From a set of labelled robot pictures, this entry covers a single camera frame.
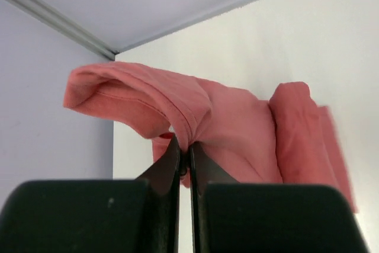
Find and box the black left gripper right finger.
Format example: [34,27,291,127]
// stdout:
[188,143,368,253]

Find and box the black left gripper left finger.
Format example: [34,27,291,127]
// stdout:
[1,138,181,252]

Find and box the salmon pink t shirt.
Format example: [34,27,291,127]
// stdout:
[63,62,355,206]

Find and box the left aluminium corner post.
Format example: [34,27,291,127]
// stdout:
[6,0,118,60]

